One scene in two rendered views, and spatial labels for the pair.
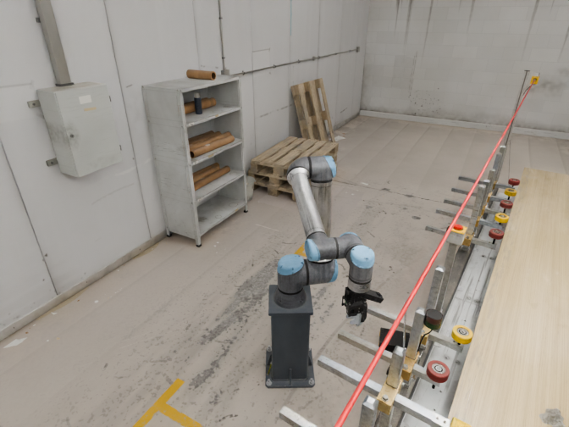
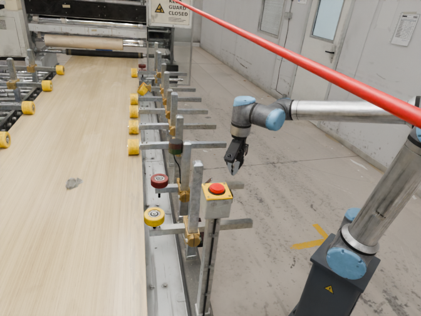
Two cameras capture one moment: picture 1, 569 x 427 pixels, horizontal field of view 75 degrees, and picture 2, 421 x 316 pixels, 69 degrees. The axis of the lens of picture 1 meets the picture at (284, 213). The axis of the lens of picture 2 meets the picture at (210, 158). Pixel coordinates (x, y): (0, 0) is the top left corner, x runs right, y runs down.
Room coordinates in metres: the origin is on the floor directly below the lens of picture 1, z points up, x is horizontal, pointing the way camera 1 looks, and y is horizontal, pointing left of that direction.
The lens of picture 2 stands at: (1.90, -1.32, 1.68)
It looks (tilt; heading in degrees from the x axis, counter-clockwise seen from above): 29 degrees down; 131
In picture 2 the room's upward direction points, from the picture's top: 6 degrees clockwise
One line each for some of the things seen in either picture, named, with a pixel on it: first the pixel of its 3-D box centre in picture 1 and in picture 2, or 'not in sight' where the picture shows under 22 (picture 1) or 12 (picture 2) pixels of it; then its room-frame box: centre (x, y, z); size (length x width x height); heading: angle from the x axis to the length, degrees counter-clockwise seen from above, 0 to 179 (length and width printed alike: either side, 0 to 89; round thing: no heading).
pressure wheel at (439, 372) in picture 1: (435, 377); (159, 187); (0.97, -0.59, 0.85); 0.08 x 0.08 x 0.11
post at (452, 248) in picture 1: (444, 279); (207, 268); (1.49, -0.80, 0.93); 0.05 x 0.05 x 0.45; 56
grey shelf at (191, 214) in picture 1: (202, 158); not in sight; (3.69, 0.85, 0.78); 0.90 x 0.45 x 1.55; 151
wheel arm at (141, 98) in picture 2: not in sight; (168, 98); (0.22, 0.08, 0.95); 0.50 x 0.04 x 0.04; 56
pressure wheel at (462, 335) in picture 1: (460, 340); (154, 224); (1.16, -0.76, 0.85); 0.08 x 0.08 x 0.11
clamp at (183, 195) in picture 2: (409, 363); (182, 189); (1.05, -0.51, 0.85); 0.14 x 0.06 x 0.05; 146
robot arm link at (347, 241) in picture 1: (350, 247); (268, 116); (1.29, -0.27, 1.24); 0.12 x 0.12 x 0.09; 9
